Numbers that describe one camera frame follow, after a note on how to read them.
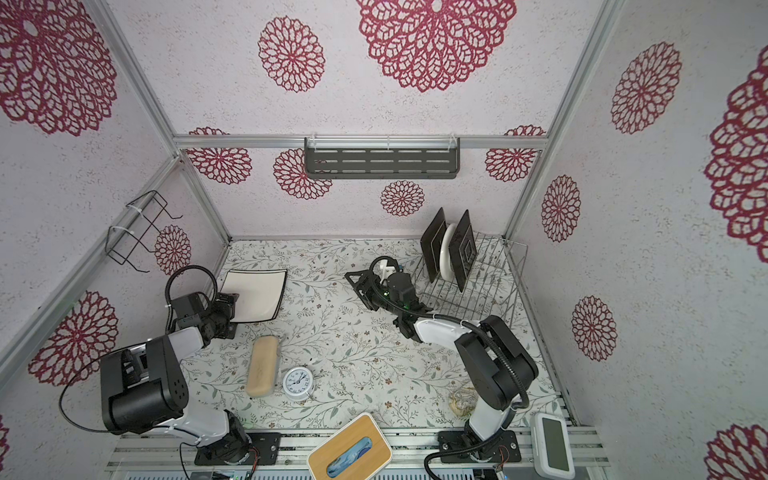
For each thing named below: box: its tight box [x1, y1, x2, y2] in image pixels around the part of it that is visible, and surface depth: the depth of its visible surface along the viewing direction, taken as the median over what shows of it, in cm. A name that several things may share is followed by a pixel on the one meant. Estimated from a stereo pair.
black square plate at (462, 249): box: [448, 209, 477, 293], surface depth 99 cm
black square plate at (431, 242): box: [420, 207, 447, 283], surface depth 98 cm
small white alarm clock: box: [282, 366, 315, 402], surface depth 83 cm
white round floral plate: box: [439, 223, 457, 282], surface depth 99 cm
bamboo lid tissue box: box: [307, 413, 393, 480], surface depth 70 cm
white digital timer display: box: [530, 412, 576, 480], surface depth 72 cm
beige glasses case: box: [246, 335, 280, 398], surface depth 85 cm
